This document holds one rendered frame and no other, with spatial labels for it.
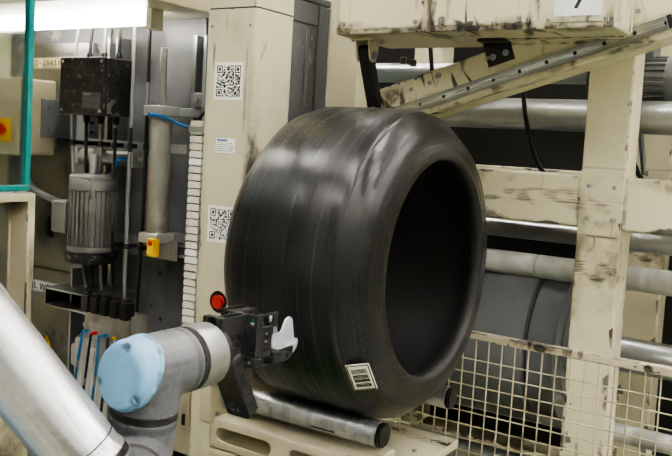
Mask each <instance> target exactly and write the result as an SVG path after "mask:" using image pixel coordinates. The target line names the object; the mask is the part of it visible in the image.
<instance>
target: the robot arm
mask: <svg viewBox="0 0 672 456"><path fill-rule="evenodd" d="M234 308H238V309H234ZM230 309H234V310H230ZM228 313H229V314H228ZM278 314H279V312H278V311H276V312H272V313H267V314H262V313H260V312H258V311H257V308H253V307H244V304H240V305H235V306H230V307H225V308H221V316H216V315H211V314H207V315H203V322H199V323H194V324H189V325H184V326H180V327H176V328H171V329H166V330H162V331H157V332H152V333H147V334H135V335H132V336H129V337H128V338H125V339H122V340H119V341H117V342H115V343H113V344H112V345H111V346H110V347H109V348H108V349H107V350H106V351H105V353H104V354H103V356H102V358H101V361H100V364H99V368H98V382H99V390H100V393H101V395H102V397H103V399H104V401H105V402H106V403H107V404H108V405H109V406H110V408H109V414H108V421H107V419H106V418H105V417H104V415H103V414H102V413H101V412H100V410H99V409H98V408H97V406H96V405H95V404H94V403H93V401H92V400H91V399H90V397H89V396H88V395H87V394H86V392H85V391H84V390H83V388H82V387H81V386H80V384H79V383H78V382H77V381H76V379H75V378H74V377H73V375H72V374H71V373H70V372H69V370H68V369H67V368H66V366H65V365H64V364H63V363H62V361H61V360H60V359H59V357H58V356H57V355H56V354H55V352H54V351H53V350H52V348H51V347H50V346H49V345H48V343H47V342H46V341H45V339H44V338H43V337H42V336H41V334H40V333H39V332H38V330H37V329H36V328H35V327H34V325H33V324H32V323H31V321H30V320H29V319H28V318H27V316H26V315H25V314H24V312H23V311H22V310H21V309H20V307H19V306H18V305H17V303H16V302H15V301H14V300H13V298H12V297H11V296H10V294H9V293H8V292H7V291H6V289H5V288H4V287H3V285H2V284H1V283H0V417H1V418H2V419H3V421H4V422H5V423H6V424H7V426H8V427H9V428H10V429H11V430H12V432H13V433H14V434H15V435H16V437H17V438H18V439H19V440H20V442H21V443H22V444H23V445H24V447H25V448H26V449H27V450H28V451H29V453H30V454H31V455H32V456H172V454H173V448H174V441H175V434H176V428H177V421H178V414H179V408H180V401H181V396H182V394H186V393H189V392H192V391H195V390H198V389H202V388H205V387H208V386H211V385H214V384H216V383H217V384H218V387H219V390H220V392H221V395H222V398H223V401H224V404H225V407H226V409H227V412H228V413H229V414H232V415H235V416H239V417H243V418H246V419H249V418H250V417H251V416H252V414H253V413H254V412H255V411H256V410H257V409H258V406H257V403H256V400H255V397H254V394H253V391H252V387H251V384H250V381H249V378H248V375H247V372H246V369H245V368H246V367H249V368H261V367H266V366H269V365H273V364H275V363H280V362H284V361H286V360H288V359H289V358H290V357H291V356H292V353H293V352H294V351H295V349H296V347H297V343H298V338H295V337H294V331H293V320H292V318H291V317H290V316H288V317H286V318H285V320H284V322H283V325H282V328H281V330H280V331H279V332H278V330H277V326H278Z"/></svg>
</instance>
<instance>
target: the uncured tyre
mask: <svg viewBox="0 0 672 456"><path fill-rule="evenodd" d="M486 254H487V218H486V207H485V199H484V193H483V188H482V183H481V179H480V176H479V172H478V170H477V167H476V164H475V162H474V160H473V158H472V156H471V154H470V152H469V150H468V149H467V148H466V146H465V145H464V144H463V143H462V141H461V140H460V139H459V138H458V136H457V135H456V134H455V133H454V132H453V130H452V129H451V128H450V127H449V126H448V125H447V124H446V123H445V122H444V121H443V120H441V119H440V118H438V117H436V116H434V115H431V114H428V113H425V112H422V111H419V110H416V109H407V108H371V107H335V106H333V107H325V108H321V109H317V110H314V111H311V112H308V113H305V114H302V115H300V116H298V117H296V118H294V119H293V120H291V121H290V122H288V123H287V124H286V125H285V126H283V127H282V128H281V129H280V130H279V131H278V132H277V133H276V134H275V135H274V136H273V138H272V139H271V140H270V141H269V142H268V144H267V145H266V146H265V148H264V149H263V151H262V152H261V153H260V155H259V156H258V158H257V159H256V161H255V162H254V164H253V165H252V167H251V168H250V170H249V172H248V174H247V175H246V177H245V179H244V181H243V183H242V186H241V188H240V190H239V193H238V195H237V198H236V201H235V204H234V207H233V210H232V214H231V218H230V222H229V227H228V232H227V238H226V245H225V255H224V285H225V295H226V302H227V307H230V306H235V305H240V304H244V307H253V308H257V311H258V312H260V313H262V314H267V313H272V312H276V311H278V312H279V314H278V326H277V330H278V332H279V331H280V330H281V328H282V325H283V322H284V320H285V318H286V317H288V316H290V317H291V318H292V320H293V331H294V337H295V338H298V343H297V347H296V349H295V351H294V352H293V353H292V356H291V357H290V358H289V359H288V360H286V361H284V362H280V363H275V364H273V365H269V366H266V367H261V368H252V370H253V371H254V372H255V373H256V375H257V376H258V377H259V378H260V379H261V380H263V381H264V382H265V383H266V384H268V385H269V386H271V387H272V388H274V389H275V390H277V391H278V392H280V393H281V394H283V395H285V396H287V397H291V398H295V399H299V400H302V401H306V402H310V403H314V404H317V405H321V406H325V407H329V408H333V409H336V410H340V411H344V412H348V413H352V414H355V415H359V416H363V417H367V418H370V419H385V418H396V417H400V416H403V415H405V414H407V413H409V412H411V411H412V410H414V409H415V408H417V407H418V406H419V405H421V404H422V403H424V402H425V401H426V400H428V399H429V398H431V397H432V396H433V395H435V394H436V393H437V392H438V391H439V390H440V389H441V388H442V387H443V385H444V384H445V383H446V382H447V380H448V379H449V378H450V376H451V375H452V373H453V371H454V370H455V368H456V366H457V364H458V363H459V361H460V359H461V357H462V355H463V352H464V350H465V348H466V345H467V343H468V340H469V338H470V335H471V332H472V329H473V326H474V322H475V319H476V315H477V311H478V307H479V303H480V298H481V293H482V288H483V282H484V275H485V266H486ZM362 363H369V366H370V368H371V371H372V374H373V377H374V379H375V382H376V385H377V389H366V390H355V391H354V389H353V386H352V383H351V381H350V378H349V376H348V373H347V371H346V368H345V365H352V364H362Z"/></svg>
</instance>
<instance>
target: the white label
mask: <svg viewBox="0 0 672 456"><path fill-rule="evenodd" d="M345 368H346V371H347V373H348V376H349V378H350V381H351V383H352V386H353V389H354V391H355V390H366V389H377V385H376V382H375V379H374V377H373V374H372V371H371V368H370V366H369V363H362V364H352V365H345Z"/></svg>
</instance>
